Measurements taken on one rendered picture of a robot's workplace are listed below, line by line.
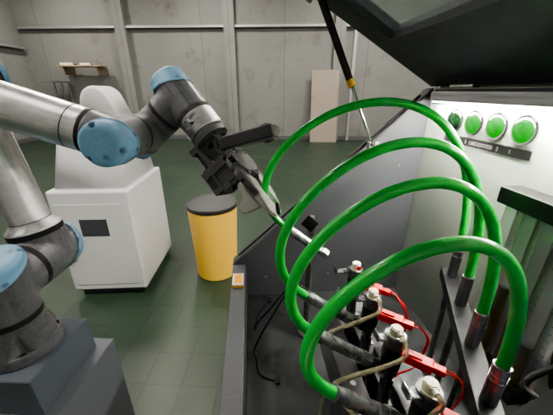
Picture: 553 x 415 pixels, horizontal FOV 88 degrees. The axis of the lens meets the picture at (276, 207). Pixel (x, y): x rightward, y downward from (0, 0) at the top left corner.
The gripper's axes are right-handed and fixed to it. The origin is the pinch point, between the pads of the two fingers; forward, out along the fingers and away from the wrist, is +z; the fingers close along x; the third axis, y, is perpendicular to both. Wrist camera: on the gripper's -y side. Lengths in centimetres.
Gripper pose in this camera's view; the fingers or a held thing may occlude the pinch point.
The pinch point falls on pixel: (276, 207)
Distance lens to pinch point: 55.1
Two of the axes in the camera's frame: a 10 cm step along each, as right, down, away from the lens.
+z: 6.0, 7.9, -0.8
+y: -7.3, 5.9, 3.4
